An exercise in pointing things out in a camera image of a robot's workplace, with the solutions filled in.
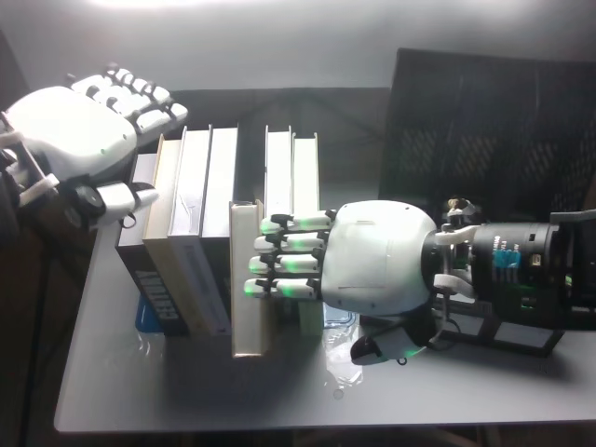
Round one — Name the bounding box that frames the black book with white lettering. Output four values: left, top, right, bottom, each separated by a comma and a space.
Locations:
115, 153, 190, 337

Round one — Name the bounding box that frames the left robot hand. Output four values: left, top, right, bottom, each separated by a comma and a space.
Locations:
7, 64, 190, 230

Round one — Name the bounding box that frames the blue translucent bookend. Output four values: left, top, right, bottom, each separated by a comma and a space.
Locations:
324, 309, 365, 388
134, 296, 164, 332

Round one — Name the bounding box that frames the black perforated file rack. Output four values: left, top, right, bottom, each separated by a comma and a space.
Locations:
377, 46, 596, 359

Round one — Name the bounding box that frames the cream book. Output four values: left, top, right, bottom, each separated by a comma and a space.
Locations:
142, 133, 209, 336

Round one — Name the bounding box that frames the pale green book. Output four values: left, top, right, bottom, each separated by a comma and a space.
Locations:
291, 132, 323, 337

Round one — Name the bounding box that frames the white creased book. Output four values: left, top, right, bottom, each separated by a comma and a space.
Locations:
168, 128, 223, 336

